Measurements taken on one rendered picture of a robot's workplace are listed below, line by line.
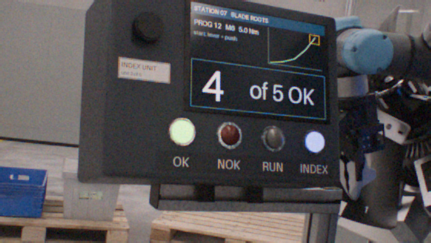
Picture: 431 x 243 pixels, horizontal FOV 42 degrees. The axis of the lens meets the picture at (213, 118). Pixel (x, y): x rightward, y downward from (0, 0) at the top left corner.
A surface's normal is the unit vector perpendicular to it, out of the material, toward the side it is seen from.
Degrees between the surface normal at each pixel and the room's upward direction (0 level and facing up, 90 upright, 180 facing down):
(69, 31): 90
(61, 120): 90
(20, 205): 90
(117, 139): 75
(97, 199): 95
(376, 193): 46
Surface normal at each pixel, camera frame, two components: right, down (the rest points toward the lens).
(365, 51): 0.11, 0.18
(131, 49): 0.43, -0.15
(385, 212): -0.04, -0.70
